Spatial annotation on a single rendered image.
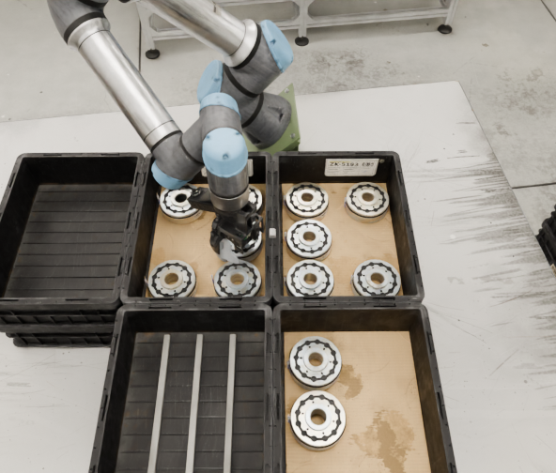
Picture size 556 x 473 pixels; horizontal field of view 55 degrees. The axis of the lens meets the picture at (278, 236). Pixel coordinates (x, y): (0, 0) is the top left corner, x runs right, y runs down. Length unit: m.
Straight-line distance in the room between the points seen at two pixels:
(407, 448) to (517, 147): 1.97
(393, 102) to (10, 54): 2.28
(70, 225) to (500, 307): 1.05
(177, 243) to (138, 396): 0.36
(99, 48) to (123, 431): 0.73
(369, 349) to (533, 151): 1.87
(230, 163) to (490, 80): 2.36
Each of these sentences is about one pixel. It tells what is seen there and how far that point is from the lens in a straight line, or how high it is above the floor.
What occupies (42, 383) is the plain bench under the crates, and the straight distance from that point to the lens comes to 1.33.
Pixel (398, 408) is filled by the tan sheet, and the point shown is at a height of 0.83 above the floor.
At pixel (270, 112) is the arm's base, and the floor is 0.90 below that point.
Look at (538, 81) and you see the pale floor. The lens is 3.22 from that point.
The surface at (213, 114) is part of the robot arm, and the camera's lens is 0.99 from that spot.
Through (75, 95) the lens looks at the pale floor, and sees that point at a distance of 3.01.
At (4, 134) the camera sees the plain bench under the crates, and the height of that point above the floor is 0.70.
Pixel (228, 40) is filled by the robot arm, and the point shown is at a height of 1.13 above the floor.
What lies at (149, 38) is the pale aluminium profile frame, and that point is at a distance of 3.07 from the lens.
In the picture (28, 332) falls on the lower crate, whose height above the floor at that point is 0.80.
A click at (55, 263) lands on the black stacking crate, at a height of 0.83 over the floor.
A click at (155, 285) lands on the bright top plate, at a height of 0.86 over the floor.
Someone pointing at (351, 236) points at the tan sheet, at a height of 0.83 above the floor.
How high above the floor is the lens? 1.86
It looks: 56 degrees down
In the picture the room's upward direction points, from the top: straight up
